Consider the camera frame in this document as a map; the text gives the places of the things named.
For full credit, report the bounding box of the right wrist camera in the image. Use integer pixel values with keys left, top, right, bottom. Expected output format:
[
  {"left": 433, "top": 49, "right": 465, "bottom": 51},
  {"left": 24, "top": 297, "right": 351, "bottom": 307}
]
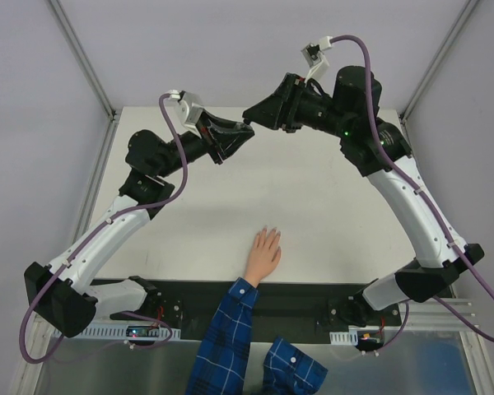
[{"left": 301, "top": 36, "right": 333, "bottom": 82}]

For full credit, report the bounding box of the right aluminium frame post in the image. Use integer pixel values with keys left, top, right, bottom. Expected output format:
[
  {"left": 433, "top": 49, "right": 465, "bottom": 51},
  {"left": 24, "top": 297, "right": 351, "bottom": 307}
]
[{"left": 399, "top": 0, "right": 482, "bottom": 125}]

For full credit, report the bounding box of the aluminium front rail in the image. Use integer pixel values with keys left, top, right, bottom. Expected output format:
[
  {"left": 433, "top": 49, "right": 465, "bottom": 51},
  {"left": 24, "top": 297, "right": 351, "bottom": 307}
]
[{"left": 407, "top": 298, "right": 478, "bottom": 332}]

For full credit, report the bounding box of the blue plaid sleeve forearm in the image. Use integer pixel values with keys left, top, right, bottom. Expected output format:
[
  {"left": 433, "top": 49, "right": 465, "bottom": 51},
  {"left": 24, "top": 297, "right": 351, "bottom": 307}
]
[{"left": 185, "top": 277, "right": 259, "bottom": 394}]

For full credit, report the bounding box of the left aluminium frame post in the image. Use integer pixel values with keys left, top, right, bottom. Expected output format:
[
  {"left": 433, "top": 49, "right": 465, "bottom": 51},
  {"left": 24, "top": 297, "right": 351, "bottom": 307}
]
[{"left": 45, "top": 0, "right": 117, "bottom": 121}]

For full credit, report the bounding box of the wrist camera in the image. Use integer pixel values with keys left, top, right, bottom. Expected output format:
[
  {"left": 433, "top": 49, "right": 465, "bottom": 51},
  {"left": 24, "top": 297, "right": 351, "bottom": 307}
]
[
  {"left": 175, "top": 91, "right": 204, "bottom": 132},
  {"left": 301, "top": 36, "right": 333, "bottom": 82}
]

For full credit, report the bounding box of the blue plaid shirt part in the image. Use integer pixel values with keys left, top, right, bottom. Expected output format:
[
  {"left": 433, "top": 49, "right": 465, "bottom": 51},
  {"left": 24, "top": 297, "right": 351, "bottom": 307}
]
[{"left": 259, "top": 337, "right": 328, "bottom": 395}]

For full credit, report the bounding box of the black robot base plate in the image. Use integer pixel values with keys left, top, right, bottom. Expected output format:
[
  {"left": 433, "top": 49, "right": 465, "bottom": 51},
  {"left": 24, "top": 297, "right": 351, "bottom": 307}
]
[{"left": 109, "top": 279, "right": 411, "bottom": 342}]

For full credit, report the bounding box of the right white cable duct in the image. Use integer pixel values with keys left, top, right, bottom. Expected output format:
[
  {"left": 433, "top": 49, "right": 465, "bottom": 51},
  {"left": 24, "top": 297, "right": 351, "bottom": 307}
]
[{"left": 329, "top": 329, "right": 358, "bottom": 346}]

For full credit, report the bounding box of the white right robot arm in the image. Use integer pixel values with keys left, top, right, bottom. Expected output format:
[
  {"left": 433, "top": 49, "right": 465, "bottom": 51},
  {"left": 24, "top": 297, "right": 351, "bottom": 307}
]
[{"left": 243, "top": 66, "right": 484, "bottom": 327}]

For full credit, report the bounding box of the left white cable duct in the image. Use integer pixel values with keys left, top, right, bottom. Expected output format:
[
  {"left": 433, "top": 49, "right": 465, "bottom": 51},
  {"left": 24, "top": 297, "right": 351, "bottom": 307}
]
[{"left": 77, "top": 323, "right": 180, "bottom": 342}]

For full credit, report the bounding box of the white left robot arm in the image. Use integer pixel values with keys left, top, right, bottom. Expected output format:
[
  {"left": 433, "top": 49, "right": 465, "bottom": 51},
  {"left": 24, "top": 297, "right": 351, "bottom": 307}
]
[{"left": 24, "top": 112, "right": 254, "bottom": 338}]

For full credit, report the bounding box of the aluminium frame post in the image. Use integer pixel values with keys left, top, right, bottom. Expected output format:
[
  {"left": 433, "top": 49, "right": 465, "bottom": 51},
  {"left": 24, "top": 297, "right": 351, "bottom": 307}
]
[
  {"left": 399, "top": 0, "right": 482, "bottom": 125},
  {"left": 45, "top": 0, "right": 117, "bottom": 121}
]

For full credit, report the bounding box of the person's left hand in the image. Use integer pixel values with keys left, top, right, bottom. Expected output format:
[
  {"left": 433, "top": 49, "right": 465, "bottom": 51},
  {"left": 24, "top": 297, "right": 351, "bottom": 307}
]
[{"left": 243, "top": 227, "right": 282, "bottom": 287}]

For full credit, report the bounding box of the white cable duct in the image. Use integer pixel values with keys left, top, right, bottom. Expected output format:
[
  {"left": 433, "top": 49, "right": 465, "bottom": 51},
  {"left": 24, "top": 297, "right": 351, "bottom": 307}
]
[
  {"left": 329, "top": 329, "right": 358, "bottom": 346},
  {"left": 77, "top": 323, "right": 180, "bottom": 342}
]

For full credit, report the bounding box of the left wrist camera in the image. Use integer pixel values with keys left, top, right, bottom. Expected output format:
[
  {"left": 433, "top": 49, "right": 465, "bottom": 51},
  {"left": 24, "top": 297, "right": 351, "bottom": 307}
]
[{"left": 175, "top": 91, "right": 204, "bottom": 132}]

